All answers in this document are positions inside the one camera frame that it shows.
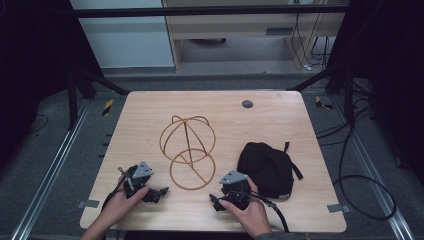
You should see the person's right hand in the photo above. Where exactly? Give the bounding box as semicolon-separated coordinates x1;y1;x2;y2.
218;177;272;239

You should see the black horizontal frame bar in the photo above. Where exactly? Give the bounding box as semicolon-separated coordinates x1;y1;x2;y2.
71;4;350;18

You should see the white cabinet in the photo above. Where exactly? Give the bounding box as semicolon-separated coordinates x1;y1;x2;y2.
69;0;176;69

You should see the bundle of hanging cables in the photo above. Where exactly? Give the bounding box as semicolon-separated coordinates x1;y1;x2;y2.
290;0;332;72

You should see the yellow black striped tape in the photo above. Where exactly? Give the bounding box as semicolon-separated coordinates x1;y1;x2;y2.
314;95;334;111
101;98;115;117

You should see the black cap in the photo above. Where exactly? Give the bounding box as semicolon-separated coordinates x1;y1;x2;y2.
236;141;305;201

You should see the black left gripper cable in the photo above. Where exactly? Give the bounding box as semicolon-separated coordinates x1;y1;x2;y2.
101;166;131;212

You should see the aluminium floor rail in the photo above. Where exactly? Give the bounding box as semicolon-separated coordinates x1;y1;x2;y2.
10;99;92;240
332;95;415;240

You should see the grey metal table bracket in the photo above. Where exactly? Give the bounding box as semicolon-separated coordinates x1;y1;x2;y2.
77;199;101;210
326;203;352;214

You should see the black metal stand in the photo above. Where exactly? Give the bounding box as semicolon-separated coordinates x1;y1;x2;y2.
65;63;130;132
287;64;357;127

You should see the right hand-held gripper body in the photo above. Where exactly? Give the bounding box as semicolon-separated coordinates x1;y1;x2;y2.
218;170;254;211

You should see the light wooden desk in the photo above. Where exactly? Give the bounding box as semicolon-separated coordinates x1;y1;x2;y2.
162;0;349;72

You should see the dark curtain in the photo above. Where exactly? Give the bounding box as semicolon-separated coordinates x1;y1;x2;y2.
328;0;424;188
0;0;104;168

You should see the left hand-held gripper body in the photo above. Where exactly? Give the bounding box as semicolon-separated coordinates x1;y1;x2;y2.
123;161;160;201

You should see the golden wire hat stand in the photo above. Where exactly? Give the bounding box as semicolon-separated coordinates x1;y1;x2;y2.
159;114;217;192

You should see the long black floor cable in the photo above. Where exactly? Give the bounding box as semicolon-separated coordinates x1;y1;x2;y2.
314;99;398;222

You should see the person's left hand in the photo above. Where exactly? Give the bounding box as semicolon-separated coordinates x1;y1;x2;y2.
99;186;150;230

